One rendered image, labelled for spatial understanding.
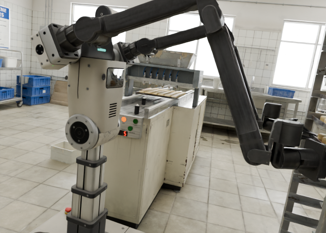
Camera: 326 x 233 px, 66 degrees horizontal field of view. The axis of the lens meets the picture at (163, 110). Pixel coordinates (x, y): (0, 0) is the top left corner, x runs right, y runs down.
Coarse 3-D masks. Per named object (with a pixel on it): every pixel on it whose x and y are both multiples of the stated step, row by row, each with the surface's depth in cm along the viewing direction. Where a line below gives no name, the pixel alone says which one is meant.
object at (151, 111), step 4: (188, 92) 307; (168, 100) 209; (172, 100) 221; (176, 100) 239; (156, 104) 181; (160, 104) 183; (164, 104) 195; (168, 104) 208; (172, 104) 224; (148, 108) 161; (152, 108) 163; (156, 108) 172; (160, 108) 183; (164, 108) 197; (148, 112) 156; (152, 112) 165; (156, 112) 174; (144, 116) 157; (148, 116) 157
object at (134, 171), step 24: (144, 120) 161; (168, 120) 213; (120, 144) 167; (144, 144) 163; (120, 168) 170; (144, 168) 166; (120, 192) 173; (144, 192) 173; (120, 216) 175; (144, 216) 197
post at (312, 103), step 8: (320, 48) 100; (320, 56) 99; (320, 64) 99; (320, 80) 100; (312, 88) 101; (320, 88) 100; (312, 104) 102; (304, 120) 105; (312, 120) 102; (304, 144) 105; (296, 184) 108; (288, 192) 110; (296, 192) 108; (288, 208) 110; (280, 224) 114; (288, 224) 111
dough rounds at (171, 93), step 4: (156, 88) 281; (140, 92) 231; (144, 92) 233; (148, 92) 232; (152, 92) 241; (156, 92) 241; (160, 92) 245; (164, 92) 250; (168, 92) 255; (172, 92) 266; (176, 92) 264; (184, 92) 276; (172, 96) 224; (176, 96) 226
